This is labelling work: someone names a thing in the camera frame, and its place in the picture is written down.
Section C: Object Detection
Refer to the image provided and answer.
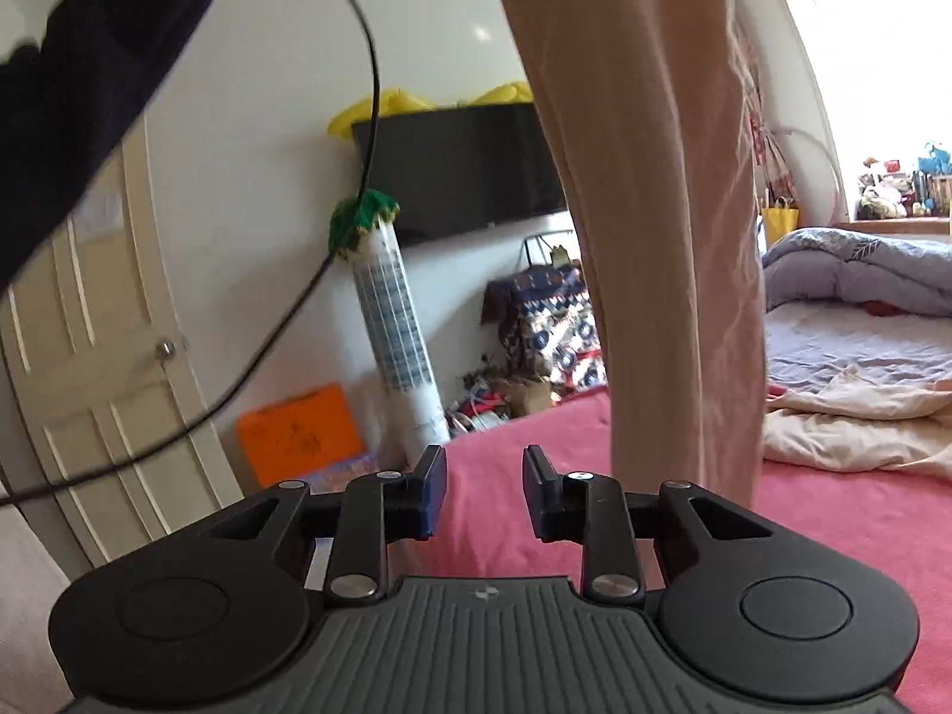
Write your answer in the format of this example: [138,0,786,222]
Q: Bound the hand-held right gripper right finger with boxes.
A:
[522,444,775,603]

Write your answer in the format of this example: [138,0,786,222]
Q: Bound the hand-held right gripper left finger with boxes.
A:
[201,444,449,605]

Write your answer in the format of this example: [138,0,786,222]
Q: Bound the beige pants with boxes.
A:
[480,0,771,518]

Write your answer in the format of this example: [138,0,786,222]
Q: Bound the person's left forearm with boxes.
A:
[0,0,252,291]

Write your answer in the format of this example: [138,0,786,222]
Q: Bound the brown cardboard box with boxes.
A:
[487,375,555,418]

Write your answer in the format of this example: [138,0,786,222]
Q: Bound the orange box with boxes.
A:
[236,383,367,488]

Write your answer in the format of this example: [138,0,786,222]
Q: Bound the patterned bag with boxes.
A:
[482,260,607,395]

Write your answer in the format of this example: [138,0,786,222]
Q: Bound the white tower fan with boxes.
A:
[349,227,452,455]

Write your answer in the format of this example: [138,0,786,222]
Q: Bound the green fan cover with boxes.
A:
[328,189,403,258]

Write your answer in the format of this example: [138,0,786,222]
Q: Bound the pink blanket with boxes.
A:
[387,387,952,714]

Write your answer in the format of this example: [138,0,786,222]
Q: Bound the beige crumpled garment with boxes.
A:
[760,364,952,478]

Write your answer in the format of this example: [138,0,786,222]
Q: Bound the grey bed sheet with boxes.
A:
[765,301,952,395]

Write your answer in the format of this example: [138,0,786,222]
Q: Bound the yellow bag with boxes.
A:
[760,197,800,246]

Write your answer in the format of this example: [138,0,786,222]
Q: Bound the cream panel door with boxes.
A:
[0,115,246,570]

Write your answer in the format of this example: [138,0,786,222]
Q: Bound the grey leaf-print quilt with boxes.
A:
[760,227,952,317]

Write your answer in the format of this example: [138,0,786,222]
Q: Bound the yellow cloth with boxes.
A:
[327,82,535,141]

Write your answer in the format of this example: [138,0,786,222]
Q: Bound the patterned curtain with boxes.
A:
[744,52,791,203]

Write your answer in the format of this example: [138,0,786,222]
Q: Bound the shelf clutter of toys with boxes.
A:
[855,141,952,223]

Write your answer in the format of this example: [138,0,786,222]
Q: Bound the black wire rack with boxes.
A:
[513,233,574,269]

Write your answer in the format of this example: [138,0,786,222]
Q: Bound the black wall television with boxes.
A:
[351,100,574,245]

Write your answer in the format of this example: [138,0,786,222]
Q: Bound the black cable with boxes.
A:
[0,0,382,508]

